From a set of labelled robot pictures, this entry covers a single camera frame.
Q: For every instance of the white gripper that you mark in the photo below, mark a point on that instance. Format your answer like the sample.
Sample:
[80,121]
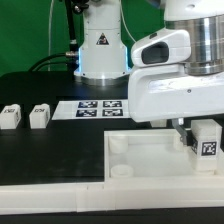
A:
[159,87]

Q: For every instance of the white square table top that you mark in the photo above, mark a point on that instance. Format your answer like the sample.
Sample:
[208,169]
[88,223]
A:
[151,154]

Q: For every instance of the white front fence bar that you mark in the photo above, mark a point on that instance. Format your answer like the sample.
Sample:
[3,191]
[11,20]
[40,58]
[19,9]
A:
[113,194]

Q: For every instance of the white fiducial marker sheet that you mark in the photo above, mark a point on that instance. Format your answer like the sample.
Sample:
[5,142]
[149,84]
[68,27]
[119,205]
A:
[91,109]

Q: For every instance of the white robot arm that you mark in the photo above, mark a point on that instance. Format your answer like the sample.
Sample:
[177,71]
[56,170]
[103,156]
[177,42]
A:
[103,58]

